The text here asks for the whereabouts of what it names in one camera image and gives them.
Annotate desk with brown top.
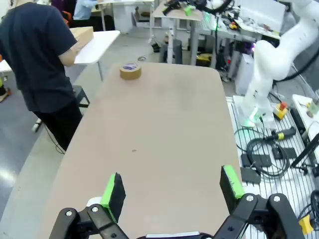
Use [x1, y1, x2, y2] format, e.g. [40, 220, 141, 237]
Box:
[151, 1, 204, 65]

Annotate person in light blue shirt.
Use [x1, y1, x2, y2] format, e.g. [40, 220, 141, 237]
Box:
[73, 0, 98, 21]

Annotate black braided cable sleeve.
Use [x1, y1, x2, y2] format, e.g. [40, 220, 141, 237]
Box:
[272, 41, 319, 82]

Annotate large brown cardboard box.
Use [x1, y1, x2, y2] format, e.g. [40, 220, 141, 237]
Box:
[69, 26, 94, 52]

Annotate black flat plate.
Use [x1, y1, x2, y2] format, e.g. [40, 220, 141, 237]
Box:
[240, 166, 262, 185]
[271, 147, 298, 160]
[240, 153, 273, 168]

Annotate black plastic step stool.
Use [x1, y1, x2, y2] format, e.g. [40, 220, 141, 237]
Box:
[72, 85, 91, 108]

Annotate white computer case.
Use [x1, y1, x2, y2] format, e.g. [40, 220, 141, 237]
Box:
[235, 53, 255, 96]

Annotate white shelf table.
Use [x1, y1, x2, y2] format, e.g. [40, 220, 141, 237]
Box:
[291, 94, 319, 140]

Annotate person's right forearm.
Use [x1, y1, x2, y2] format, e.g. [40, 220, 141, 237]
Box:
[59, 46, 78, 68]

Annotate black tripod stand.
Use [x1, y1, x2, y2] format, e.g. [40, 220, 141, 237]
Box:
[291, 133, 319, 173]

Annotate aluminium frame workbench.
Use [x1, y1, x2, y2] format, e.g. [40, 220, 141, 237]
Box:
[194, 14, 281, 75]

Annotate brown packing tape roll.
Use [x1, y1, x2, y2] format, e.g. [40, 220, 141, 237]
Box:
[119, 62, 143, 81]

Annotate white side table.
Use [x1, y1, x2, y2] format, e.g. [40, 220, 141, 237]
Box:
[69, 30, 121, 82]

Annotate coiled black cable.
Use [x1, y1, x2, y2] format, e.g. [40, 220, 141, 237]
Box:
[246, 137, 292, 178]

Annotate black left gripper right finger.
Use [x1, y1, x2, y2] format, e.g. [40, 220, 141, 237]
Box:
[214, 165, 304, 239]

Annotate black handle with yellow band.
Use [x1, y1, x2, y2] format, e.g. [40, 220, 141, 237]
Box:
[263, 126, 298, 142]

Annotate person in dark t-shirt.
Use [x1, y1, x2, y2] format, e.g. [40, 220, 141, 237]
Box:
[0, 2, 83, 152]

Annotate clear plastic drink cup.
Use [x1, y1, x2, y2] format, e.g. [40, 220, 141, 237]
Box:
[306, 98, 319, 118]

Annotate yellow emergency stop box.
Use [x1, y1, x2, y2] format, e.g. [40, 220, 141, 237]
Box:
[272, 102, 289, 122]

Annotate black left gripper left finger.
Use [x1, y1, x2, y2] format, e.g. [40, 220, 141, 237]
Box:
[49, 173, 130, 239]

